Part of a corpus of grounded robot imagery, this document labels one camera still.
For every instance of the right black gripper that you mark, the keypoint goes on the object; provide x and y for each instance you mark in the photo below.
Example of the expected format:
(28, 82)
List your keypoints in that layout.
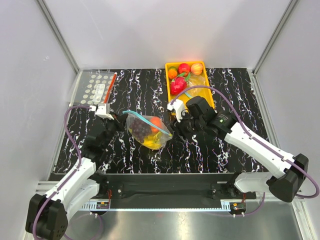
(180, 128)

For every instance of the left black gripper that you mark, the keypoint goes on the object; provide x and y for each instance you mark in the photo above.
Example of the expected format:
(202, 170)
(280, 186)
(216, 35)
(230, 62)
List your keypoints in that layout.
(119, 120)

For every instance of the purple grape bunch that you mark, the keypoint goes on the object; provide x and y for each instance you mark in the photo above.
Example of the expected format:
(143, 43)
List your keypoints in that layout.
(140, 129)

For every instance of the yellow banana bunch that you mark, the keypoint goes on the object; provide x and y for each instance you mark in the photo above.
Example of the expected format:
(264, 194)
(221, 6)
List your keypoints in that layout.
(154, 141)

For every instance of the clear bag teal zipper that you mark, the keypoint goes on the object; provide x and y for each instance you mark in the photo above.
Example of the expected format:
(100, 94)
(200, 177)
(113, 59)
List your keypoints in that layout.
(146, 118)

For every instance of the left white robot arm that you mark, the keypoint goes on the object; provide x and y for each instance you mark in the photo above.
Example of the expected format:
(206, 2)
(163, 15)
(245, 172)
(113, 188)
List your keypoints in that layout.
(49, 214)

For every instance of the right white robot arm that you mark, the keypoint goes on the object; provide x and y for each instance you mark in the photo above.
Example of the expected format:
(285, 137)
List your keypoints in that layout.
(285, 172)

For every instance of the clear bag in tray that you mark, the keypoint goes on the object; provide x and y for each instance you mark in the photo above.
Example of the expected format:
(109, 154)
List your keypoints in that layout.
(196, 80)

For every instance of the black marble table mat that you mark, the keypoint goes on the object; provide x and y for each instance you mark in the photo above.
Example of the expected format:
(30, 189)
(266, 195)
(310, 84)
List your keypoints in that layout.
(145, 92)

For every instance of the red dragon fruit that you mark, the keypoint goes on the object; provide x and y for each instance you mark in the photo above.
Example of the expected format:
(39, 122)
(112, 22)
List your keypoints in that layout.
(177, 85)

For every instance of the peach fruit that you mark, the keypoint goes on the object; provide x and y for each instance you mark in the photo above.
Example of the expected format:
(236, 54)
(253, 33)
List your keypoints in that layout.
(196, 69)

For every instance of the orange mandarin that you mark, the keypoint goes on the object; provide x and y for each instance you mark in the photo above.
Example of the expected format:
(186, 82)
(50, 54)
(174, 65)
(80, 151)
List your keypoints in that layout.
(172, 73)

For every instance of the red apple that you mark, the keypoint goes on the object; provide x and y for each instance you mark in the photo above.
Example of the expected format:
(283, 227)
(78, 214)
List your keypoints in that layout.
(184, 69)

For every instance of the green kiwi slice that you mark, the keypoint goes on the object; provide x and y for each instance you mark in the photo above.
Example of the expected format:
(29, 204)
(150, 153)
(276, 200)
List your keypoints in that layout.
(172, 67)

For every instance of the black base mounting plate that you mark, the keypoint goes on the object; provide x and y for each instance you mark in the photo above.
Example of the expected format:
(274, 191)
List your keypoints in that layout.
(218, 186)

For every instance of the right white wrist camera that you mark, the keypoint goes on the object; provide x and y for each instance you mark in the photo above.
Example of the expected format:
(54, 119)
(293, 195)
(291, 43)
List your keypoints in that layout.
(176, 107)

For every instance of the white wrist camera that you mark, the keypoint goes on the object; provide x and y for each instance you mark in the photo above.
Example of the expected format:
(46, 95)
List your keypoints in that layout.
(102, 110)
(176, 107)

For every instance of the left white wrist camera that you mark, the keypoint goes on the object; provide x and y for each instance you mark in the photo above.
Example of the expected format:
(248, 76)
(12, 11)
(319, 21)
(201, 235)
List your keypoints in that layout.
(102, 110)

